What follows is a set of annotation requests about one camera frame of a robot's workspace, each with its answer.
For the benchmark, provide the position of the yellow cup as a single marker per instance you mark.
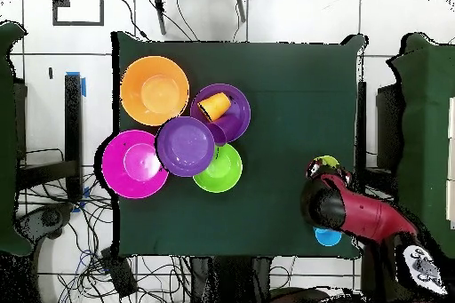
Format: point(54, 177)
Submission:
point(328, 161)

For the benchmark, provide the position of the purple cup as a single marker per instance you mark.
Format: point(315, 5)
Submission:
point(229, 127)

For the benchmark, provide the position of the purple bowl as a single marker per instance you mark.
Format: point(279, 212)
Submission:
point(240, 107)
point(186, 146)

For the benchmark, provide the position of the orange cup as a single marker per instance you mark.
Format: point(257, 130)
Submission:
point(209, 108)
point(222, 100)

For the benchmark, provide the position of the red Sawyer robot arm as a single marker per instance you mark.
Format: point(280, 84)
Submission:
point(369, 214)

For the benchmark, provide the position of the blue cup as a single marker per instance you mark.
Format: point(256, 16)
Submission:
point(327, 238)

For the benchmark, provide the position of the dark green table cloth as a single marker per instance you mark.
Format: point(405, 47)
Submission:
point(284, 104)

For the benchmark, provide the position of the green bowl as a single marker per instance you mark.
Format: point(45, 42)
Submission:
point(224, 171)

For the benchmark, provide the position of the green cloth covered table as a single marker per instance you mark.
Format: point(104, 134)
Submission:
point(7, 139)
point(426, 121)

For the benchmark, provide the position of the orange bowl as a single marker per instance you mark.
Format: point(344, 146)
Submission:
point(154, 90)

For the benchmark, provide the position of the pink bowl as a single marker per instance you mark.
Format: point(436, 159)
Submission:
point(131, 168)

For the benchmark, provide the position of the black power adapter box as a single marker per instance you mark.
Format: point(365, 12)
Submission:
point(119, 272)

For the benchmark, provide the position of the blue tape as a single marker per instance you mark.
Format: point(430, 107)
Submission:
point(84, 87)

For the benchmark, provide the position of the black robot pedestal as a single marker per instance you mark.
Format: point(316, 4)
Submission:
point(231, 281)

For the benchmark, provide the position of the black table frame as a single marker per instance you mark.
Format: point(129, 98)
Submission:
point(73, 132)

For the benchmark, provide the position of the black square floor frame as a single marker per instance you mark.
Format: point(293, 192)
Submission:
point(101, 4)

